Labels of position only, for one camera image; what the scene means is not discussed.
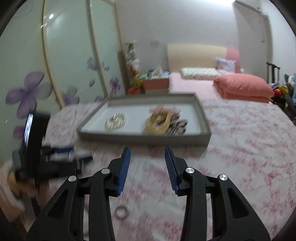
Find floral bed sheet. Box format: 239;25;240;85
30;98;296;241

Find floral sliding-door wardrobe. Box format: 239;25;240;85
0;0;130;163

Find white patterned pillow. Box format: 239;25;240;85
180;67;221;80

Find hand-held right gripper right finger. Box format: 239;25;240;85
165;146;271;241

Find grey cardboard tray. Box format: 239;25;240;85
77;93;212;147

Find pearl bracelet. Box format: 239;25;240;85
105;112;128;132

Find folded pink quilt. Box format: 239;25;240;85
213;74;275;103

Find person's left forearm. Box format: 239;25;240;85
0;162;26;215

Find red and yellow toy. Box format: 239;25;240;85
274;83;289;95

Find dark wooden chair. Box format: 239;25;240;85
266;61;281;85

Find pink bed mattress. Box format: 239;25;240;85
168;72;228;100

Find pink bead bracelet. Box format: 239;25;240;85
150;105;184;117

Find silver ring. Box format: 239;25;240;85
115;205;129;219

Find person's left hand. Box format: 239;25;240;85
7;173;39;194

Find column of plush toys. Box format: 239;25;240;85
124;43;141;94

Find cream and pink headboard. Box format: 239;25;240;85
166;44;240;73

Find pink nightstand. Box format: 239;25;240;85
142;77;170;94

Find yellow hair claw clip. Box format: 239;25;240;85
144;112;173;135

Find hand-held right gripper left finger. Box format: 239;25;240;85
26;146;131;241

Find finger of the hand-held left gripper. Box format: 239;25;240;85
44;154;94;164
42;145;75;155

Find lilac floral pillow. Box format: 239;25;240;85
216;57;237;74

